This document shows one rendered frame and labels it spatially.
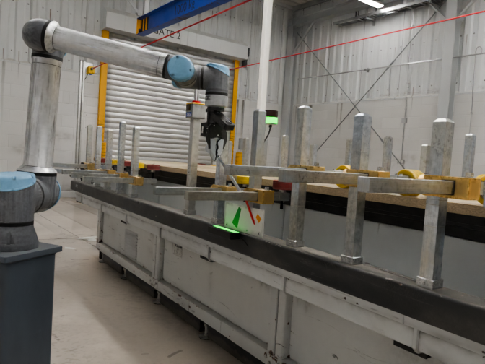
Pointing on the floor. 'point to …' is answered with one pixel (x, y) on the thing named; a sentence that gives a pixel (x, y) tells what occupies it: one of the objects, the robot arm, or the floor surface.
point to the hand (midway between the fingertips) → (215, 158)
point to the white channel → (264, 54)
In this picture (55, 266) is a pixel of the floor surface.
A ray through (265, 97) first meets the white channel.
